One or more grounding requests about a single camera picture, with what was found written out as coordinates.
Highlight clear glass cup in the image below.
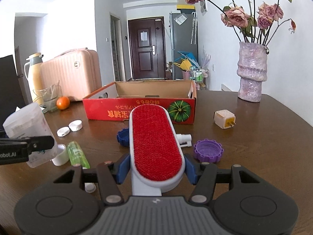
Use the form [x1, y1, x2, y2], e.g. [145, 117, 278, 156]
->
[33, 83, 62, 114]

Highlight orange fruit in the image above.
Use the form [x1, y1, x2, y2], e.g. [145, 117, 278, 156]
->
[56, 96, 70, 110]

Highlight red cardboard box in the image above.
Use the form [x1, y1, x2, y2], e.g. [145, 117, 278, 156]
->
[83, 80, 197, 124]

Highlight yellow box on refrigerator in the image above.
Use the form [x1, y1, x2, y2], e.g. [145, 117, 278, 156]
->
[176, 4, 195, 10]

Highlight red white lint brush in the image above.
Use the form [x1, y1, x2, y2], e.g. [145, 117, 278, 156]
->
[129, 105, 185, 196]

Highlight dark brown door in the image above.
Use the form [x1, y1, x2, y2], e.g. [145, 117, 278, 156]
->
[128, 17, 166, 80]

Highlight grey refrigerator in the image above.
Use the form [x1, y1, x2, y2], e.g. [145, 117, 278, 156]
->
[169, 11, 199, 80]

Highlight beige thermos jug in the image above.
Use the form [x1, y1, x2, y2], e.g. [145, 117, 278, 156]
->
[24, 52, 43, 105]

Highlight white cube plug adapter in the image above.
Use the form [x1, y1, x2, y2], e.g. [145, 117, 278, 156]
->
[214, 109, 236, 129]

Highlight small white cap under gripper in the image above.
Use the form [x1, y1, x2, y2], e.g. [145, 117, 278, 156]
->
[84, 183, 97, 193]

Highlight dried pink roses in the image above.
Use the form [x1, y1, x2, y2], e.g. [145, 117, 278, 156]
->
[185, 0, 297, 47]

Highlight white tape roll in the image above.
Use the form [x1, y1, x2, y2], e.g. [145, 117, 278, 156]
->
[51, 144, 69, 167]

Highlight purple textured vase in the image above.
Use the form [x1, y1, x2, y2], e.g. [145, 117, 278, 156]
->
[237, 42, 269, 103]

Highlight blue ridged bottle cap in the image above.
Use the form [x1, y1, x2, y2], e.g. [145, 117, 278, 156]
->
[117, 128, 130, 147]

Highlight white ridged cap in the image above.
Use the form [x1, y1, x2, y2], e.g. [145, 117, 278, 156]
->
[68, 119, 83, 132]

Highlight white flat round cap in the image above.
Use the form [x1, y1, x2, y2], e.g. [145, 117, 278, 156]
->
[57, 126, 71, 137]

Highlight white spray bottle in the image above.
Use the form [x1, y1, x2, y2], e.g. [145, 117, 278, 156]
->
[176, 134, 192, 147]

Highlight black chair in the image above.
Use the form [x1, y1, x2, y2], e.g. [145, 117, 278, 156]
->
[0, 55, 25, 130]

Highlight pink suitcase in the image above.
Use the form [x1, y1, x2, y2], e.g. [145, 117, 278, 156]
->
[40, 48, 102, 101]

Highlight purple ridged bottle cap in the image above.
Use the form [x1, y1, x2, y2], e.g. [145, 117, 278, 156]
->
[194, 139, 224, 163]

